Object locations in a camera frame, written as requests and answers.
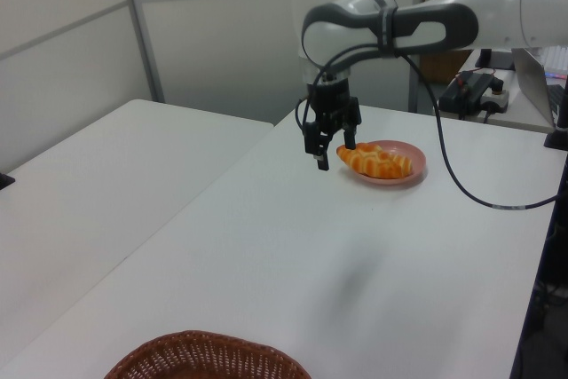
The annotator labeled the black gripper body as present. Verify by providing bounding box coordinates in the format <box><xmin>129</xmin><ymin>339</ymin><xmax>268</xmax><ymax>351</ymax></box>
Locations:
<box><xmin>305</xmin><ymin>79</ymin><xmax>360</xmax><ymax>132</ymax></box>

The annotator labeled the braided toy bread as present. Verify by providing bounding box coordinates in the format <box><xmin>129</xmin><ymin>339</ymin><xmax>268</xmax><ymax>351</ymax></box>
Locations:
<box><xmin>335</xmin><ymin>142</ymin><xmax>414</xmax><ymax>181</ymax></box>

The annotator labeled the pink plate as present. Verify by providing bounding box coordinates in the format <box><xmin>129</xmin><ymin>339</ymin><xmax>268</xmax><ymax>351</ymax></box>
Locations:
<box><xmin>343</xmin><ymin>139</ymin><xmax>427</xmax><ymax>187</ymax></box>

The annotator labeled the brown woven basket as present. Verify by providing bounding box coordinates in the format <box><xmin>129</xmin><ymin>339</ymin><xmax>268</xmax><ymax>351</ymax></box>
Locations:
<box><xmin>102</xmin><ymin>329</ymin><xmax>312</xmax><ymax>379</ymax></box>

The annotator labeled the brown cardboard box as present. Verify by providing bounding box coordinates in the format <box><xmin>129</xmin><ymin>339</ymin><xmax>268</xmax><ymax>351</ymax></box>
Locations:
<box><xmin>419</xmin><ymin>50</ymin><xmax>472</xmax><ymax>84</ymax></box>

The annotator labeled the black power box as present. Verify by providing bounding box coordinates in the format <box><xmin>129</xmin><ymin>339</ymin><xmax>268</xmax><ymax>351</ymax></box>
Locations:
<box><xmin>438</xmin><ymin>70</ymin><xmax>494</xmax><ymax>121</ymax></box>

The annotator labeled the grey emergency stop button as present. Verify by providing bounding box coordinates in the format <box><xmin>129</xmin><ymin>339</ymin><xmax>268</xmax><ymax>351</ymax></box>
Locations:
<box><xmin>482</xmin><ymin>78</ymin><xmax>509</xmax><ymax>113</ymax></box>

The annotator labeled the black monitor stand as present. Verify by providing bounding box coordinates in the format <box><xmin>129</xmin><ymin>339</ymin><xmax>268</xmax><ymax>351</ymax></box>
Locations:
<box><xmin>475</xmin><ymin>48</ymin><xmax>518</xmax><ymax>72</ymax></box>

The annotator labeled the silver laptop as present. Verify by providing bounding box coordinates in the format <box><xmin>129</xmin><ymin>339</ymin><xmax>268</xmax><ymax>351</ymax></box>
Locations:
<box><xmin>509</xmin><ymin>46</ymin><xmax>567</xmax><ymax>128</ymax></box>

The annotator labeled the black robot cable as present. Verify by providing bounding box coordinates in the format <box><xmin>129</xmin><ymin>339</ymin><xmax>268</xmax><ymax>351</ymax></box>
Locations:
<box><xmin>295</xmin><ymin>41</ymin><xmax>561</xmax><ymax>211</ymax></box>

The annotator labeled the grey partition post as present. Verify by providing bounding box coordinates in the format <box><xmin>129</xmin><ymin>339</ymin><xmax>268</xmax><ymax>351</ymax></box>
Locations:
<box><xmin>115</xmin><ymin>0</ymin><xmax>167</xmax><ymax>104</ymax></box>

